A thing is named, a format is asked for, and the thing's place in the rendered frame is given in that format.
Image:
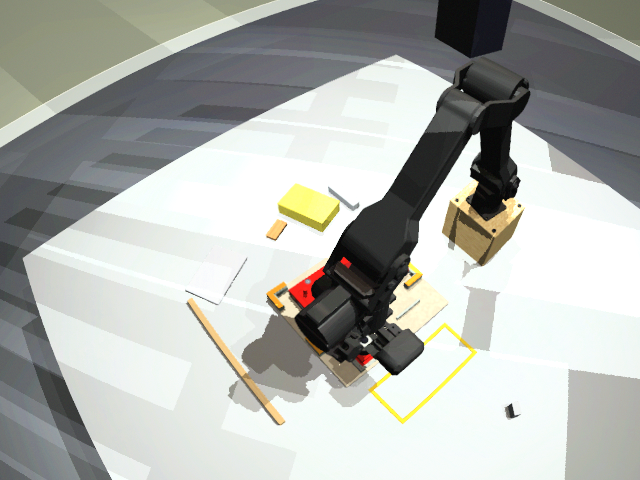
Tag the yellow rectangular outline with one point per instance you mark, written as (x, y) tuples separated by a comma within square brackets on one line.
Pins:
[(371, 390)]

